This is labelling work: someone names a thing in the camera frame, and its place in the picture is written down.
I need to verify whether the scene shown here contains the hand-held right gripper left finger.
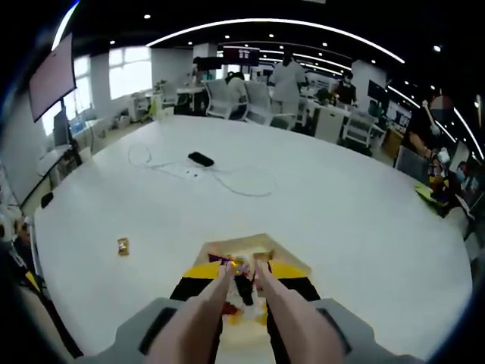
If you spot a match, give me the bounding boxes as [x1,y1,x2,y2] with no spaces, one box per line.
[75,263,228,364]

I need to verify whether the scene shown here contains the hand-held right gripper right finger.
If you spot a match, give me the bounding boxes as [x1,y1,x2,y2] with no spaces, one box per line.
[264,259,418,364]

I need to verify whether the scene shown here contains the pink food tongs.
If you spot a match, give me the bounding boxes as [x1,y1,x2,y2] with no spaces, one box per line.
[145,261,353,364]

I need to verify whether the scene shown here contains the beige hexagonal container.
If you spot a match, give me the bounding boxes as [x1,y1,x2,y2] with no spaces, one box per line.
[192,233,314,350]

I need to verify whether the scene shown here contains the black snack food packet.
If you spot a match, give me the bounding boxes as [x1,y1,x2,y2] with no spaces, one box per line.
[233,275,255,307]

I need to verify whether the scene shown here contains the pile of snack food packets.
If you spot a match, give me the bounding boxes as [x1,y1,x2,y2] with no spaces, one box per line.
[208,252,272,327]

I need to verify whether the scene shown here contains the grey desk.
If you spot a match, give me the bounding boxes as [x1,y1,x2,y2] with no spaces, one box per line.
[37,147,83,179]

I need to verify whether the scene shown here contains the dark desk monitor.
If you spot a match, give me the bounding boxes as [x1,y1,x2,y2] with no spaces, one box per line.
[52,109,71,147]

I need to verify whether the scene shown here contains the large display screen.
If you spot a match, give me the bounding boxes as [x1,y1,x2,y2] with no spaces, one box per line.
[28,33,78,123]

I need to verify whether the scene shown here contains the yellow sheet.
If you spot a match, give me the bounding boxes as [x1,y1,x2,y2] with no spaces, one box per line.
[412,184,437,202]

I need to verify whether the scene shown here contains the white power strip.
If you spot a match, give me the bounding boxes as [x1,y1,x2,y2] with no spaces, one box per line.
[177,165,213,179]

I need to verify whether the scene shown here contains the black oblong device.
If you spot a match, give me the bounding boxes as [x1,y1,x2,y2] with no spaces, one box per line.
[188,151,216,168]

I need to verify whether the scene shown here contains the cardboard box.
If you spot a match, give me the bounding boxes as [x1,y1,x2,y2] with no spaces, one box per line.
[382,130,405,158]

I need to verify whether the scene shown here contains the white office chair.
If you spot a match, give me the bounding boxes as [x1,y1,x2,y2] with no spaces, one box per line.
[204,80,236,119]
[244,81,274,124]
[343,111,378,147]

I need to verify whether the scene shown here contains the ceiling light strip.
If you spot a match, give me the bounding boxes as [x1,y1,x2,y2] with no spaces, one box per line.
[51,0,80,51]
[146,17,405,64]

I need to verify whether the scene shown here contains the white cabinet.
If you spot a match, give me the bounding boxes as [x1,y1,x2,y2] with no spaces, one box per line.
[314,105,348,143]

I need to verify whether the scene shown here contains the black monitor on stand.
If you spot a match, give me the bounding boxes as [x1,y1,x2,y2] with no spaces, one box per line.
[192,56,223,71]

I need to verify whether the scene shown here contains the white power cable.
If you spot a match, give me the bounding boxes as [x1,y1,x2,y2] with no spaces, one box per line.
[127,143,280,198]

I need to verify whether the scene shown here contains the dark red wall screen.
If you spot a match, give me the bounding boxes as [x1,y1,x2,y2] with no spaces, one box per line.
[223,45,261,65]

